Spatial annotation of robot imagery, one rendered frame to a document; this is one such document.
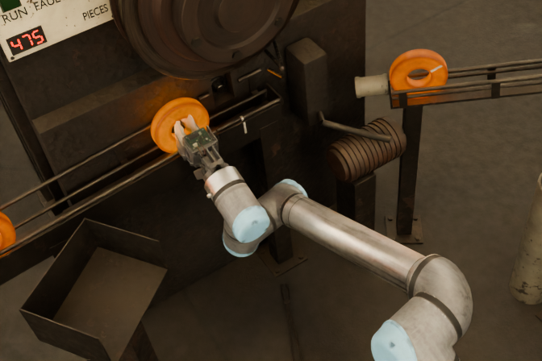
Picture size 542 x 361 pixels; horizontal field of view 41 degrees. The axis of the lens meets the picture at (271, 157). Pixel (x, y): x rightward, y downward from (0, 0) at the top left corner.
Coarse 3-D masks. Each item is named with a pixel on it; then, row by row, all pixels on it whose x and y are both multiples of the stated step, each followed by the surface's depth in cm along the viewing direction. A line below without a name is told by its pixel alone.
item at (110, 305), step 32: (96, 224) 169; (64, 256) 165; (96, 256) 176; (128, 256) 175; (160, 256) 168; (64, 288) 168; (96, 288) 170; (128, 288) 169; (32, 320) 156; (64, 320) 166; (96, 320) 165; (128, 320) 164; (96, 352) 154; (128, 352) 183
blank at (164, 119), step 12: (168, 108) 178; (180, 108) 179; (192, 108) 181; (204, 108) 183; (156, 120) 179; (168, 120) 179; (204, 120) 186; (156, 132) 179; (168, 132) 181; (156, 144) 183; (168, 144) 184
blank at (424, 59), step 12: (396, 60) 193; (408, 60) 190; (420, 60) 190; (432, 60) 190; (444, 60) 193; (396, 72) 193; (408, 72) 193; (432, 72) 193; (444, 72) 193; (396, 84) 197; (408, 84) 196; (420, 84) 198; (432, 84) 196; (444, 84) 196
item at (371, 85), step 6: (360, 78) 199; (366, 78) 198; (372, 78) 198; (378, 78) 197; (384, 78) 196; (360, 84) 198; (366, 84) 197; (372, 84) 197; (378, 84) 197; (384, 84) 196; (360, 90) 198; (366, 90) 198; (372, 90) 197; (378, 90) 197; (384, 90) 197; (360, 96) 199
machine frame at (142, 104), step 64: (320, 0) 195; (0, 64) 168; (64, 64) 168; (128, 64) 178; (256, 64) 194; (64, 128) 172; (128, 128) 183; (320, 128) 226; (64, 192) 194; (192, 192) 211; (256, 192) 228; (320, 192) 248; (192, 256) 230
